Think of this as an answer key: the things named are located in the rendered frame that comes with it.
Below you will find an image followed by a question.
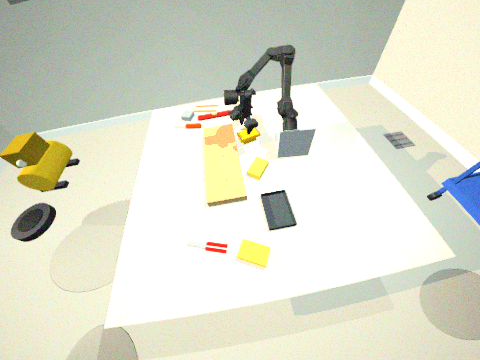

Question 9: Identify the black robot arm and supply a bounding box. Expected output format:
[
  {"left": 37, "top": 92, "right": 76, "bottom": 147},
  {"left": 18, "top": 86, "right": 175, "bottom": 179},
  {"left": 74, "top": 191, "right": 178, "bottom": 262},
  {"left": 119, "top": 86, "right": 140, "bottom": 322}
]
[{"left": 224, "top": 45, "right": 299, "bottom": 131}]

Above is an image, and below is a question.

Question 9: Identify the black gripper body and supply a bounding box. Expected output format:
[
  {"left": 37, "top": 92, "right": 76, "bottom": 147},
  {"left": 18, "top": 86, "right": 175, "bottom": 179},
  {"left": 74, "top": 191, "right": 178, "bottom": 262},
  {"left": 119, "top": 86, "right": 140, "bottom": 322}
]
[{"left": 233, "top": 103, "right": 259, "bottom": 129}]

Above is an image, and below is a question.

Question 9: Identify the tan wooden board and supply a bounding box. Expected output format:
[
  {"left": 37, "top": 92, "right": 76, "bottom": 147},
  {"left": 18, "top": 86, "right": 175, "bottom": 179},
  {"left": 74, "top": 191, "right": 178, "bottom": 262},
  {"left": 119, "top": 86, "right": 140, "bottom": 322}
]
[{"left": 203, "top": 123, "right": 247, "bottom": 207}]

